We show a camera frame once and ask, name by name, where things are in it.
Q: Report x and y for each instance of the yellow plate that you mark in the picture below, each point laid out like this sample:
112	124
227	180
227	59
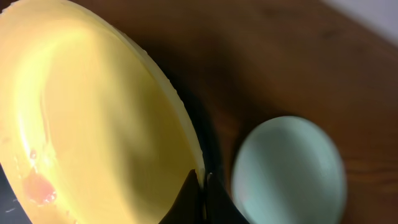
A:
92	131

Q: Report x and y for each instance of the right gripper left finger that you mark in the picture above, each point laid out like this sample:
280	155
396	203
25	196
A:
186	207

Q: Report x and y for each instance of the mint plate front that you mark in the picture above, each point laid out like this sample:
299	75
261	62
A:
288	170

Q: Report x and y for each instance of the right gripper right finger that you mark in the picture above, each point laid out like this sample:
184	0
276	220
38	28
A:
219	207

